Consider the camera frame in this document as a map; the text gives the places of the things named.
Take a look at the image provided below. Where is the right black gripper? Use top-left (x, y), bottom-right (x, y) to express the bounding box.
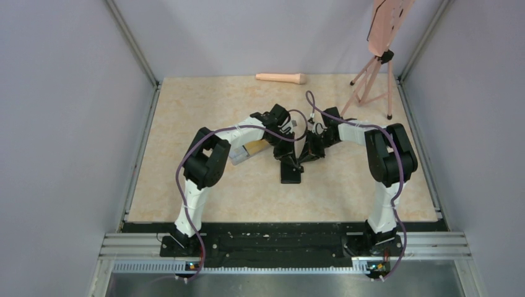
top-left (298, 130), bottom-right (340, 164)

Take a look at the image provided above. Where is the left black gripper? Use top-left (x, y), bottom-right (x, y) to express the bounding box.
top-left (265, 131), bottom-right (298, 168)

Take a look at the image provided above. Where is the black card holder wallet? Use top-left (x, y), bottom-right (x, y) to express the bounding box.
top-left (280, 163), bottom-right (304, 184)

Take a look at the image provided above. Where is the gold credit card stack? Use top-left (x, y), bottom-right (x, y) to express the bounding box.
top-left (243, 140), bottom-right (269, 156)

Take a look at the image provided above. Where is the clear plastic card box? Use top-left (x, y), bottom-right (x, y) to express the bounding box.
top-left (228, 140), bottom-right (270, 166)

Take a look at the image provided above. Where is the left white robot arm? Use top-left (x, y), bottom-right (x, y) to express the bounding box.
top-left (171, 104), bottom-right (304, 256)

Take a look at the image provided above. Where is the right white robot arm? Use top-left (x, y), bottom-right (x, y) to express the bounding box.
top-left (299, 107), bottom-right (418, 255)

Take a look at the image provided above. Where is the silver credit card stack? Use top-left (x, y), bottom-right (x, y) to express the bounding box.
top-left (228, 147), bottom-right (249, 166)

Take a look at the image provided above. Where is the pink microphone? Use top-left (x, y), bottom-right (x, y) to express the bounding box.
top-left (255, 73), bottom-right (308, 85)

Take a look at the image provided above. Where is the pink tripod stand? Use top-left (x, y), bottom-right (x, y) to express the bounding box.
top-left (340, 49), bottom-right (394, 120)

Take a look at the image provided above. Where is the pink board on tripod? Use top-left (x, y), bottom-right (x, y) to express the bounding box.
top-left (367, 0), bottom-right (415, 56)

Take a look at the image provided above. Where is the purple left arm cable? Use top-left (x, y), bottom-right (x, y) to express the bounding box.
top-left (175, 109), bottom-right (308, 283)

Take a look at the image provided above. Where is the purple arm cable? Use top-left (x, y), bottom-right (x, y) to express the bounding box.
top-left (175, 109), bottom-right (308, 283)
top-left (305, 90), bottom-right (407, 282)

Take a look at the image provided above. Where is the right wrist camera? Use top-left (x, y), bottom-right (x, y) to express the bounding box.
top-left (308, 118), bottom-right (326, 135)

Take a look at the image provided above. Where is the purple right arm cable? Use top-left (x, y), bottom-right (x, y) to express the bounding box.
top-left (305, 90), bottom-right (407, 282)

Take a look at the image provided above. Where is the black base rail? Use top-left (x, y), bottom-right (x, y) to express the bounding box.
top-left (123, 221), bottom-right (446, 272)

